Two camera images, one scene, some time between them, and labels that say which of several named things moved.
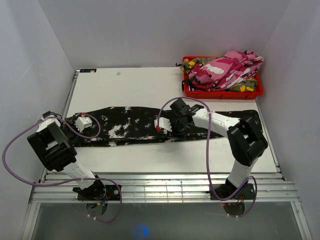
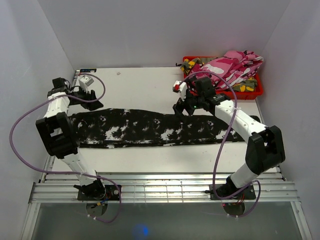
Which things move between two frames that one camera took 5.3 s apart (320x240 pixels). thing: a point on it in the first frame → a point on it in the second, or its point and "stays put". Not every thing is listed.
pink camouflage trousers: (221, 73) stays put
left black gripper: (77, 140) → (92, 105)
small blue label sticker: (88, 70) stays put
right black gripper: (184, 132) → (179, 107)
